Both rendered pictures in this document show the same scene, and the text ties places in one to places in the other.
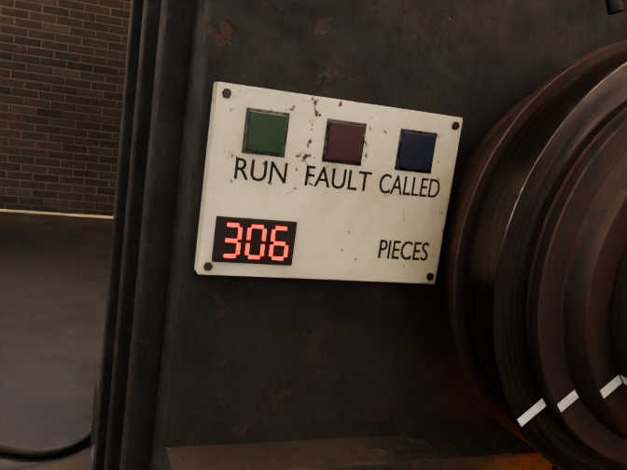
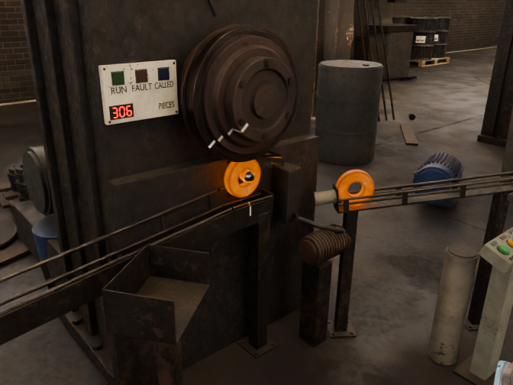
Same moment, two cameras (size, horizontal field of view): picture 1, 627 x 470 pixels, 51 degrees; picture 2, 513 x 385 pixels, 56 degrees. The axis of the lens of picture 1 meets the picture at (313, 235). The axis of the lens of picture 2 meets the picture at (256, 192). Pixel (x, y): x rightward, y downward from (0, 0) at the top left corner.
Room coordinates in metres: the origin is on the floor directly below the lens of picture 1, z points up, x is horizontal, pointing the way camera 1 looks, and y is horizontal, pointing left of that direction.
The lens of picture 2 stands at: (-0.95, 0.15, 1.44)
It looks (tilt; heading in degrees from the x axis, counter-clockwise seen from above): 22 degrees down; 341
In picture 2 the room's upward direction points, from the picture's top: 1 degrees clockwise
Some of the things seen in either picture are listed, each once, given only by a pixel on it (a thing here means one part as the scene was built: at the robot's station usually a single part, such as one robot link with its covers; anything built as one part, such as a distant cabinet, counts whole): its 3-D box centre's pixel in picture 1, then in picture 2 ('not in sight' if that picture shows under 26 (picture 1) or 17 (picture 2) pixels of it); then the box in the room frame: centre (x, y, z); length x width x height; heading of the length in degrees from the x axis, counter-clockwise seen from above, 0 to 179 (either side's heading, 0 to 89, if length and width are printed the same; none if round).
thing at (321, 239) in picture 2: not in sight; (321, 285); (0.68, -0.73, 0.27); 0.22 x 0.13 x 0.53; 111
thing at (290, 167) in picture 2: not in sight; (285, 192); (0.78, -0.58, 0.68); 0.11 x 0.08 x 0.24; 21
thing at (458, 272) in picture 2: not in sight; (451, 305); (0.38, -1.18, 0.26); 0.12 x 0.12 x 0.52
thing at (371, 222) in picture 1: (333, 191); (141, 91); (0.66, -0.01, 1.15); 0.26 x 0.02 x 0.18; 111
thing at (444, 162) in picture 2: not in sight; (439, 177); (1.89, -2.31, 0.17); 0.57 x 0.31 x 0.34; 131
